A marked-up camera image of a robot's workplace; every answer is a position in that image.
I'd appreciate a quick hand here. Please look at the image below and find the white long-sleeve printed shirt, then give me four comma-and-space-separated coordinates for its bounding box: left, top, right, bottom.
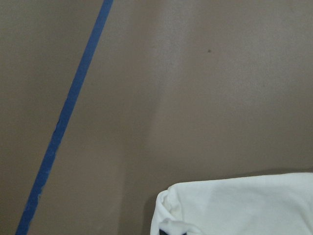
150, 173, 313, 235

